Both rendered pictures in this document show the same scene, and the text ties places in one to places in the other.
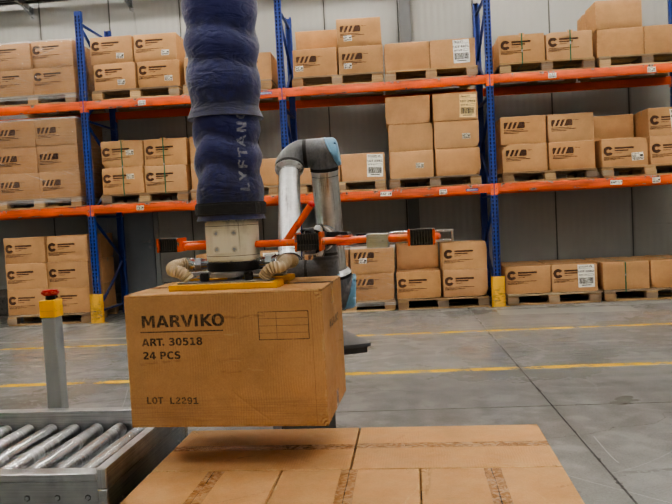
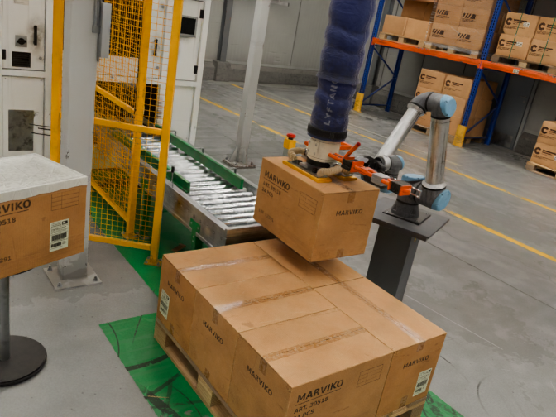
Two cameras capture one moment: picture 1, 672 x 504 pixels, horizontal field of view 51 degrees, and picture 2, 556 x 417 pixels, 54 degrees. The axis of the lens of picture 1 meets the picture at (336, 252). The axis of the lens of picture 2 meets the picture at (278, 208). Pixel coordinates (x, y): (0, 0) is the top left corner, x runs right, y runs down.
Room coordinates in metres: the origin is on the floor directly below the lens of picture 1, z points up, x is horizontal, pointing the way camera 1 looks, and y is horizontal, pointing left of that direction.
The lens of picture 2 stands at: (-0.05, -1.64, 1.92)
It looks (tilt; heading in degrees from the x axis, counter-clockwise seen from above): 20 degrees down; 44
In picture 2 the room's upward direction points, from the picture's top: 10 degrees clockwise
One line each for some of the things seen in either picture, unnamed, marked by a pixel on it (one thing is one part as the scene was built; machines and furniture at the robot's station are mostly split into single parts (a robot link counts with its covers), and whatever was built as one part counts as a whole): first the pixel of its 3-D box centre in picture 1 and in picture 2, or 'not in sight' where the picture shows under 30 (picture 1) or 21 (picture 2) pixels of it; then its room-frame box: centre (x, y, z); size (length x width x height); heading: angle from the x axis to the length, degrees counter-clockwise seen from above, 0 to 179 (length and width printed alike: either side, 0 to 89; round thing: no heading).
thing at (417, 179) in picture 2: not in sight; (412, 187); (3.02, 0.18, 0.95); 0.17 x 0.15 x 0.18; 88
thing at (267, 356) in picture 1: (242, 346); (313, 204); (2.23, 0.31, 0.87); 0.60 x 0.40 x 0.40; 82
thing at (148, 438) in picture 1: (148, 438); (271, 227); (2.26, 0.65, 0.58); 0.70 x 0.03 x 0.06; 174
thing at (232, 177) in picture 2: not in sight; (197, 152); (2.69, 2.13, 0.60); 1.60 x 0.10 x 0.09; 84
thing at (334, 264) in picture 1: (323, 269); (386, 181); (2.52, 0.05, 1.08); 0.12 x 0.09 x 0.12; 88
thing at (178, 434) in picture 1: (150, 470); (269, 242); (2.26, 0.64, 0.48); 0.70 x 0.03 x 0.15; 174
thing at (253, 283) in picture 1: (226, 280); (306, 168); (2.15, 0.34, 1.10); 0.34 x 0.10 x 0.05; 83
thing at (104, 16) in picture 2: not in sight; (100, 28); (1.43, 1.49, 1.62); 0.20 x 0.05 x 0.30; 84
